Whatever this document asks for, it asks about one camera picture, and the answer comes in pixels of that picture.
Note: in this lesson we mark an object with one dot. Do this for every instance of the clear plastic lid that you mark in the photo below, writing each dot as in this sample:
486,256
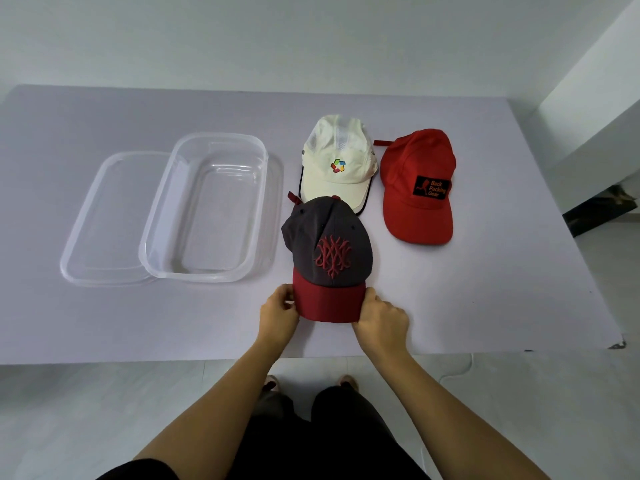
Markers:
110,219

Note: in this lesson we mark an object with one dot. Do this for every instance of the red cap with patch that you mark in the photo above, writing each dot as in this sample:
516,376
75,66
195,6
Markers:
415,219

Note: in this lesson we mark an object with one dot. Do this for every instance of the person's right hand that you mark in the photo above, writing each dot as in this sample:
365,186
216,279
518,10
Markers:
382,329

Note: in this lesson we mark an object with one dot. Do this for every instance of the person's left hand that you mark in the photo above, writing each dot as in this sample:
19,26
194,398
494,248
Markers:
277,322

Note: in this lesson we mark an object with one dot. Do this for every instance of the person's left shoe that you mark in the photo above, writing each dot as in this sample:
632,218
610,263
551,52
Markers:
271,383

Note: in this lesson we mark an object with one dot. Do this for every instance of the black object on floor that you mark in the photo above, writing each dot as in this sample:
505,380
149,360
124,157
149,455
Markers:
595,212

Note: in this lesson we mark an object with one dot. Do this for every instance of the person's black trousers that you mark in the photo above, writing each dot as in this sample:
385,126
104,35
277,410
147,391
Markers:
325,444

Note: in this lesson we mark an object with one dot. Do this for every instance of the person's right shoe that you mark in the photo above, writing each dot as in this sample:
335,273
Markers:
348,382

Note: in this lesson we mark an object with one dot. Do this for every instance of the person's right forearm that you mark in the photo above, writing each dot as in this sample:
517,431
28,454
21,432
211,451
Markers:
450,424

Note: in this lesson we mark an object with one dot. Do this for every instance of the person's shoe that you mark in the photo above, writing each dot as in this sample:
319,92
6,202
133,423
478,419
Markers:
348,382
271,383

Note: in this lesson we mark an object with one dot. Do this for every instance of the white cap with logo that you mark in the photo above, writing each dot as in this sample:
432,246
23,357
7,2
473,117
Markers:
335,144

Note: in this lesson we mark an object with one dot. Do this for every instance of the black and red cap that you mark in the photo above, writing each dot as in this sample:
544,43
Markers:
325,229

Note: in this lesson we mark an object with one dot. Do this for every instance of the person's black left sleeve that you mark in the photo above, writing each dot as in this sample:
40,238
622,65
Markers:
140,470

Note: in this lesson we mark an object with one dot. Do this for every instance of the clear plastic box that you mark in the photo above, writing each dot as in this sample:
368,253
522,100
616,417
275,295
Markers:
215,214

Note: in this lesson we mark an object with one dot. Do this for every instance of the person's left forearm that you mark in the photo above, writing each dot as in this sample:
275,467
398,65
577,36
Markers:
215,414

